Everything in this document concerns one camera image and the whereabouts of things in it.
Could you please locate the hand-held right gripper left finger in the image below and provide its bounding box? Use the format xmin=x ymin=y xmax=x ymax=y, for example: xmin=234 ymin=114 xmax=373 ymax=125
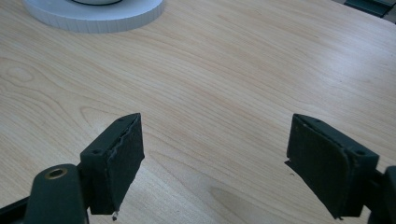
xmin=79 ymin=112 xmax=146 ymax=222

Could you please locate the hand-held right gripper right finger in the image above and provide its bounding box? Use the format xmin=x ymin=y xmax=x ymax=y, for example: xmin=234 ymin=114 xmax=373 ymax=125
xmin=284 ymin=113 xmax=381 ymax=220

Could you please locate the white key stand with tray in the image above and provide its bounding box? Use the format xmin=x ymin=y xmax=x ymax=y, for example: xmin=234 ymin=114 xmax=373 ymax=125
xmin=21 ymin=0 xmax=165 ymax=35

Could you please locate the dark metal bar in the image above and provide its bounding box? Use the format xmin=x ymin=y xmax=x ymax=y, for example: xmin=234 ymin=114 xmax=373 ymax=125
xmin=343 ymin=0 xmax=396 ymax=19

